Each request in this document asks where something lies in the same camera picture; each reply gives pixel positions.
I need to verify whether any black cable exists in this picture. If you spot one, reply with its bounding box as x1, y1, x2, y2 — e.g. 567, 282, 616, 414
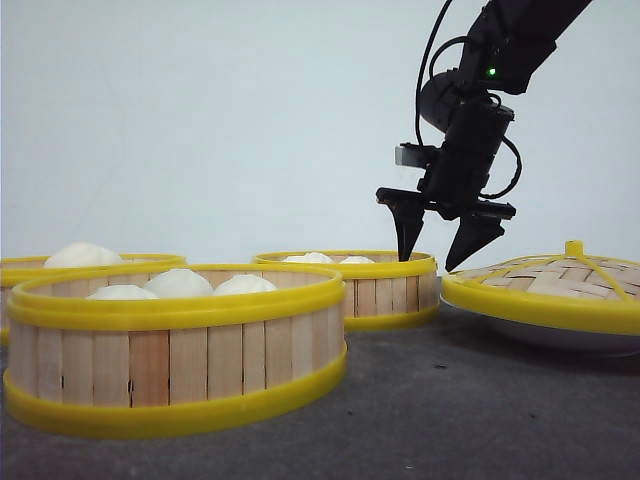
412, 0, 523, 200

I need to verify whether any woven bamboo steamer lid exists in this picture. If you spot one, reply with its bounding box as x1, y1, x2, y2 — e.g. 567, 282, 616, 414
441, 240, 639, 336

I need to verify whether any steamer drawer with three buns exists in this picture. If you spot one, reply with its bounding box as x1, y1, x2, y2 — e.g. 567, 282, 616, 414
3, 264, 347, 439

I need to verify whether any steamer drawer with one bun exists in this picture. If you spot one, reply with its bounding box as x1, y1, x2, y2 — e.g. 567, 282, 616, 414
1, 241, 186, 346

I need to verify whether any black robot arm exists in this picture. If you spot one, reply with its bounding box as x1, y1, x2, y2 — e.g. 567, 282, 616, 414
376, 1, 588, 271

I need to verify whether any white steamed bun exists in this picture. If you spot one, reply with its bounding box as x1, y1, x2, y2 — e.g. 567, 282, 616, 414
143, 268, 214, 298
282, 251, 334, 264
87, 284, 158, 300
213, 274, 278, 296
340, 255, 374, 265

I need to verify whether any white plate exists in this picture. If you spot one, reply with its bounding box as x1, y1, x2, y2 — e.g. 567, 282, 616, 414
481, 317, 639, 357

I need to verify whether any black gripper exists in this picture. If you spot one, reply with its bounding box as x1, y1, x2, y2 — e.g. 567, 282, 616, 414
376, 97, 516, 272

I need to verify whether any steamer drawer with two buns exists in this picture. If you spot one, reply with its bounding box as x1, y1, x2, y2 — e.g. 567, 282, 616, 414
253, 250, 439, 331

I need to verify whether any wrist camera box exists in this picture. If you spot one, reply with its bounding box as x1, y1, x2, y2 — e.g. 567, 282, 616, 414
394, 143, 438, 169

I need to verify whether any white bun in single drawer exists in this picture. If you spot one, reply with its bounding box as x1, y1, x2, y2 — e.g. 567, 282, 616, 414
44, 241, 124, 268

